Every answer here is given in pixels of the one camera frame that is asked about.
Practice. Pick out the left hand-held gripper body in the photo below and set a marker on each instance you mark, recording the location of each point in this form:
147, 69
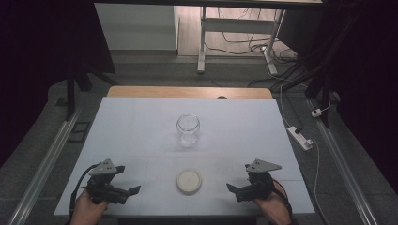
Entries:
101, 186

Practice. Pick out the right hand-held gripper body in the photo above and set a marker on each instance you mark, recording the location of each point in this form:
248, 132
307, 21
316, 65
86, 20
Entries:
258, 184

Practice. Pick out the beige round jar lid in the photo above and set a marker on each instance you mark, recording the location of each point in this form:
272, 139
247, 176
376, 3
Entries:
189, 181

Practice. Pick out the clear glass jar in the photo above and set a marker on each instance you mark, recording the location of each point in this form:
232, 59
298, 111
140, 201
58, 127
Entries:
188, 129

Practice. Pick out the person's left hand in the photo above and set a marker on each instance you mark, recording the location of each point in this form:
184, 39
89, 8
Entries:
87, 209

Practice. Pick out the person's right hand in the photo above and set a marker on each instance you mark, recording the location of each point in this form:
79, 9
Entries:
275, 206

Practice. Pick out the white foam board mat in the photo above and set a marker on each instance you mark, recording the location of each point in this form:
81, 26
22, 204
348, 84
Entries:
131, 131

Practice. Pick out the white power strip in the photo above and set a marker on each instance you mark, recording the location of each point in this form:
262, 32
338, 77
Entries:
299, 137

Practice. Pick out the small white adapter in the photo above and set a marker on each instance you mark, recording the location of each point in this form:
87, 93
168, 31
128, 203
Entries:
316, 112

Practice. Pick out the black metal stand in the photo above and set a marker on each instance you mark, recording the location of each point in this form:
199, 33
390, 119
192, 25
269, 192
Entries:
325, 93
71, 93

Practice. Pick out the wooden table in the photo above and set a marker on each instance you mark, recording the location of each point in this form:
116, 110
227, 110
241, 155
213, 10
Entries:
175, 92

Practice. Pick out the black curtain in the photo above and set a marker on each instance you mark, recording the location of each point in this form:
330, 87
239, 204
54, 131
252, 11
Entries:
37, 62
369, 78

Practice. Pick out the black floor bracket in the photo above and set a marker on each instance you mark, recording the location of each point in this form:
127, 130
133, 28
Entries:
79, 132

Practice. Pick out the aluminium rail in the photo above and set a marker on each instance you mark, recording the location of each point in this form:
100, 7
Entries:
47, 162
341, 168

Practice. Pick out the white desk frame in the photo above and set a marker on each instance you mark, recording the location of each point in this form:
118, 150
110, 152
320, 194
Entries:
237, 25

